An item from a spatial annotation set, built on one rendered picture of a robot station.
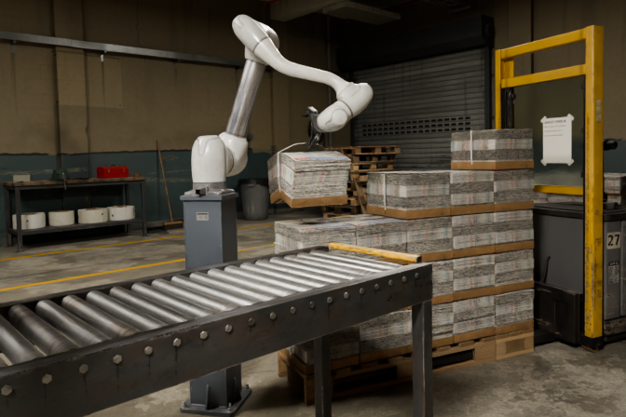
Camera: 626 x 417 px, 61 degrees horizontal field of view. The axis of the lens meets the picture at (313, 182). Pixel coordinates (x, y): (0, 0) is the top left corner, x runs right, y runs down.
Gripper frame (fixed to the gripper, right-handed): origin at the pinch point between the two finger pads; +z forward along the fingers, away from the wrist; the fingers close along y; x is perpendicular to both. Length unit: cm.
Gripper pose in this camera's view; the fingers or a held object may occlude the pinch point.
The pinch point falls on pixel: (306, 129)
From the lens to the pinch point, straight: 263.4
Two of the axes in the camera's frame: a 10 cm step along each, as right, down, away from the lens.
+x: 9.3, -0.2, 3.7
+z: -3.7, 0.4, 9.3
